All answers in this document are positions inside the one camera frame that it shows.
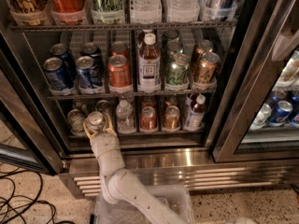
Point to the gold soda can bottom rear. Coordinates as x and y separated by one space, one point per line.
170 100

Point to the gold lacroix can front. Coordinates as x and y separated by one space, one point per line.
206 68

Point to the blue pepsi can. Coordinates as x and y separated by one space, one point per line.
63 52
92 50
88 71
57 74

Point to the gold lacroix can rear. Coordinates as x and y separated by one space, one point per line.
199 49

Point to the clear water bottle top left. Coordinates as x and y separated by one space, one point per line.
145 11

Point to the tea bottle bottom shelf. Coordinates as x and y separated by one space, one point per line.
196 112

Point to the gold lacroix can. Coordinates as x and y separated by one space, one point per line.
206 68
199 49

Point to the open left fridge door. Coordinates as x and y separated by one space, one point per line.
35 151

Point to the steel fridge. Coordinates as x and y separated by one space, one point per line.
159 157

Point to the orange soda can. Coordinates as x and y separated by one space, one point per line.
148 118
119 71
119 48
148 101

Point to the green lacroix can rear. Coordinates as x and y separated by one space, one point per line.
169 35

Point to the fridge door handle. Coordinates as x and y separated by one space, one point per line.
285 41

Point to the orange soda can bottom rear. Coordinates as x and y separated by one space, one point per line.
148 101

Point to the white can right compartment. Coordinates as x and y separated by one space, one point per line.
260 119

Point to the clear plastic bin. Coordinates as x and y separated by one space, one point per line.
176 197

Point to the blue pepsi can left front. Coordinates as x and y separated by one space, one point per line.
57 74

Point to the red coca cola can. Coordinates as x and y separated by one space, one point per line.
68 11

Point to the green 7up can left rear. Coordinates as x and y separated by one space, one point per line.
81 105

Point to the blue pepsi can left rear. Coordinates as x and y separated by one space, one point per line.
63 52

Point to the green lacroix can front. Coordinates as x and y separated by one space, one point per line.
177 70

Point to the gold soda can bottom front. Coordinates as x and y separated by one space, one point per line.
171 117

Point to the right glass fridge door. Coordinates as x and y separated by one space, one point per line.
248 76

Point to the green lacroix can middle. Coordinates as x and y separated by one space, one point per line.
173 47

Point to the gold soda can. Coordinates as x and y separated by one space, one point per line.
170 100
171 117

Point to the orange soda can middle rear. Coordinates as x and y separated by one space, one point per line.
119 48

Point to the pure leaf tea bottle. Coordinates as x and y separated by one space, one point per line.
149 64

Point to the clear water bottle top right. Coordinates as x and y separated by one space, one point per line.
181 10

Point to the orange lacroix can top shelf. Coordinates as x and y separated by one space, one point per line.
29 12

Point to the pepsi can right compartment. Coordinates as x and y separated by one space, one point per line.
281 111

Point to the clear water bottle bottom shelf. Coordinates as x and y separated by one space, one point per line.
125 117

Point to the green lacroix can top shelf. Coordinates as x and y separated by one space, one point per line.
107 11

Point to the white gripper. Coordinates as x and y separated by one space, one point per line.
104 144

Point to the green 7up can left front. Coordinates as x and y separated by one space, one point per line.
75 119

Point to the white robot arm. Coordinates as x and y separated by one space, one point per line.
117 182

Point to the blue can right far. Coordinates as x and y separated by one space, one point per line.
293 118

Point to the orange soda can middle front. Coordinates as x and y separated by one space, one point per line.
119 71

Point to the orange soda can bottom front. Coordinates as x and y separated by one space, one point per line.
148 118

